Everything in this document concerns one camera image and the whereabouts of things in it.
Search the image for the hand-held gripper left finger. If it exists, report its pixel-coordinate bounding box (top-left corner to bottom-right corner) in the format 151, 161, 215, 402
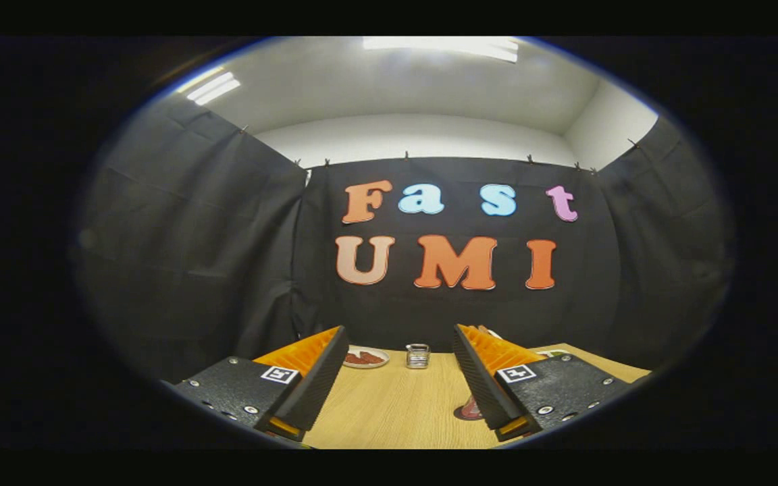
174, 326, 350, 443

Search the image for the white plate with red food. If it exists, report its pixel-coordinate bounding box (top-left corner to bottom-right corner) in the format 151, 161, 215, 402
343, 346, 390, 369

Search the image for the black backdrop cloth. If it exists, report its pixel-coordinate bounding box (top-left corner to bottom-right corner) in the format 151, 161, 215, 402
78, 94, 731, 382

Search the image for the ceiling light panel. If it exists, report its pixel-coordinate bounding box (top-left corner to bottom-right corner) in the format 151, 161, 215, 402
176, 66, 242, 106
362, 36, 519, 63

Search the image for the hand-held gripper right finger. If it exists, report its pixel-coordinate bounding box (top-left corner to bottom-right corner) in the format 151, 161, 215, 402
453, 324, 633, 441

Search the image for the wooden table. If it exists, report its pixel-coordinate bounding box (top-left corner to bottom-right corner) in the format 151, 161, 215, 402
301, 343, 652, 450

